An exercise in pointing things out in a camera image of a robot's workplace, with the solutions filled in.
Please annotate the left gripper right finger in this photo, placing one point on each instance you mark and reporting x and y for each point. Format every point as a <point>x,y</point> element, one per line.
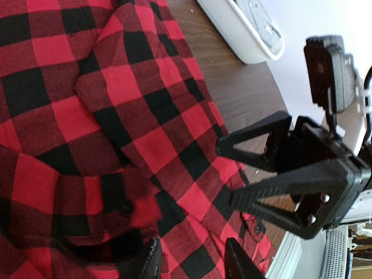
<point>238,265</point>

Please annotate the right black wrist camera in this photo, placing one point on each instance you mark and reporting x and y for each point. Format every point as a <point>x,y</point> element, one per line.
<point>331,72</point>

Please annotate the grey button shirt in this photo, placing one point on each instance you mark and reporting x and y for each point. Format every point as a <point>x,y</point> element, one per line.
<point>257,15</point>

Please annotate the aluminium front rail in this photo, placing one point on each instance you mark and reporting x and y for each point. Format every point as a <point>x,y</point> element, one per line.
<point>329,255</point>

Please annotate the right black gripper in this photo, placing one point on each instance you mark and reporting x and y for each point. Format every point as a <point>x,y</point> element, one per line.
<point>318,181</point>

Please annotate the white plastic tub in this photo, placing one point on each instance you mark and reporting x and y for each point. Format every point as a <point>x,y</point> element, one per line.
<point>238,32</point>

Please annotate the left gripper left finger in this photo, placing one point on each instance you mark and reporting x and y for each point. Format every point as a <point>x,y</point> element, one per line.
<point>147,263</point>

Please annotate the red black plaid shirt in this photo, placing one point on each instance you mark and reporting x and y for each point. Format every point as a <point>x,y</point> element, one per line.
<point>108,136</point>

